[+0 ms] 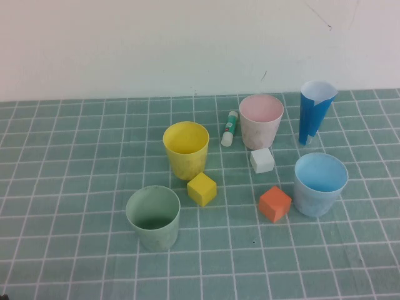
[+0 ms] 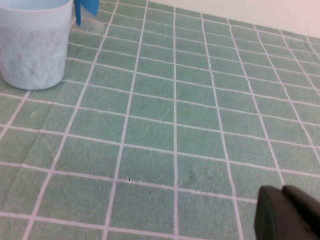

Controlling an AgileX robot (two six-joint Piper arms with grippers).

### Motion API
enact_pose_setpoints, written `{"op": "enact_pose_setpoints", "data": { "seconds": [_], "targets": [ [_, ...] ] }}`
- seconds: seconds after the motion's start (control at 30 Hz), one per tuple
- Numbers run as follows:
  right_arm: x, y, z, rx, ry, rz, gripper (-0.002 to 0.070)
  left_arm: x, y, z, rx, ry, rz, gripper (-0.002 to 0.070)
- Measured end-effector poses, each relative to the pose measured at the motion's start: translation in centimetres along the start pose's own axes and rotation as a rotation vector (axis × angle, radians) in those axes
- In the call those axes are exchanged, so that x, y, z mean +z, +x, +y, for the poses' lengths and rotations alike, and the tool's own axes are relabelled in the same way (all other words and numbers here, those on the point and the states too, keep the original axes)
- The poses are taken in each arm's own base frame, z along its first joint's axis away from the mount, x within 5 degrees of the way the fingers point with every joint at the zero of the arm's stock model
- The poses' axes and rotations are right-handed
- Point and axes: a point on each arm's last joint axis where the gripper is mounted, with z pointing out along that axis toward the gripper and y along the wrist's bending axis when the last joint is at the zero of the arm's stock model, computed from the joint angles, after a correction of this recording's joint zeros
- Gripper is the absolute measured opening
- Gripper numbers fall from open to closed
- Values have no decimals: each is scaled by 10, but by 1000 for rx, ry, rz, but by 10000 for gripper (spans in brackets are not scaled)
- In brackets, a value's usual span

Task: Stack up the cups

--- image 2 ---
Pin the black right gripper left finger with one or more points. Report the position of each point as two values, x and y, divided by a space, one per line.
272 217

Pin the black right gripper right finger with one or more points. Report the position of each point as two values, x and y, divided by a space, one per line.
306 207

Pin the light blue marbled plastic cup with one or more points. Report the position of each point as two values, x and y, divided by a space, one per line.
32 50

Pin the green checked tablecloth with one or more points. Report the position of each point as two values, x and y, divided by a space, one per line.
175 125

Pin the blue cone with clear base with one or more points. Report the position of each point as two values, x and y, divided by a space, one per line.
86 10

